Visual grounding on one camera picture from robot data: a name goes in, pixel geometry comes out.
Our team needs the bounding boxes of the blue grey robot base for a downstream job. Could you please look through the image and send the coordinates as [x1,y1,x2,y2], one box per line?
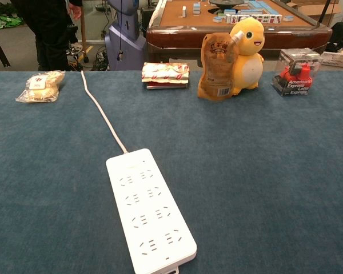
[104,0,147,71]

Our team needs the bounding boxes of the white power strip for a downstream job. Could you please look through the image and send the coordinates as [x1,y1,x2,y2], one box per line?
[105,148,198,274]

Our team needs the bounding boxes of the blue table cloth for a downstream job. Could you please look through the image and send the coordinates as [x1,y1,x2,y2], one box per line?
[0,70,343,274]

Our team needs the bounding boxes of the brown spout pouch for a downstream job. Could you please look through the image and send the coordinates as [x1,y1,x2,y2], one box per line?
[197,30,244,100]

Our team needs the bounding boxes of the yellow plush toy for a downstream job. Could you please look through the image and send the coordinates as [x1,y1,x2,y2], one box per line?
[230,17,265,95]

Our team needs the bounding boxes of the brown mahjong table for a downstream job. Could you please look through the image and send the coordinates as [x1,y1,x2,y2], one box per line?
[146,0,333,69]

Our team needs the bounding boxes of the bagged bread snack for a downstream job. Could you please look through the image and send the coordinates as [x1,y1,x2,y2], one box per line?
[15,70,66,103]

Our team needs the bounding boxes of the clear box with red toy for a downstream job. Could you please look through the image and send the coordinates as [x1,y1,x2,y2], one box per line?
[271,47,324,97]

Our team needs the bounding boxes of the person in black clothes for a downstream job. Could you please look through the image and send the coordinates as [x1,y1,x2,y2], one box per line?
[10,0,83,72]

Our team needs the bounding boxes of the white plastic basket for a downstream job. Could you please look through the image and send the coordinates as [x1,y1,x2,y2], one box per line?
[321,51,343,69]

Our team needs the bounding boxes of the green bag pile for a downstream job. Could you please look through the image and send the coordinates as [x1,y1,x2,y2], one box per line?
[0,2,25,30]

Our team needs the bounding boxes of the hanging black pendant cable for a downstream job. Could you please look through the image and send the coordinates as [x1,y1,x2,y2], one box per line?
[116,0,125,62]

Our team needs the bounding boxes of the white power strip cable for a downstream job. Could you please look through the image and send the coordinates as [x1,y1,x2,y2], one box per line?
[80,70,129,154]

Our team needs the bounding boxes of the black floor cable tangle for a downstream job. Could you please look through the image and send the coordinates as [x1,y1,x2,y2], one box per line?
[66,42,110,71]

